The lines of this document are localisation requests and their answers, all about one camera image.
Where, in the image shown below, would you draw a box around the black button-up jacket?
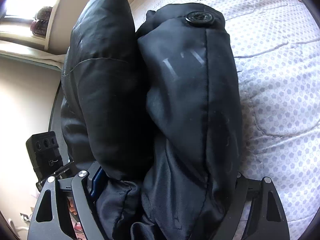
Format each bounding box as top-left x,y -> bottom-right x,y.
61,0 -> 242,239

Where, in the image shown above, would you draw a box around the dark jars on windowsill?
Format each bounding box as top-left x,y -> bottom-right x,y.
30,7 -> 53,37

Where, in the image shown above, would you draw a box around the beige bed sheet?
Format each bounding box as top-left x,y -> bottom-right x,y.
1,49 -> 65,71

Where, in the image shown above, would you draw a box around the white quilted mattress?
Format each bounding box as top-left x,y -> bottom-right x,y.
131,0 -> 319,239

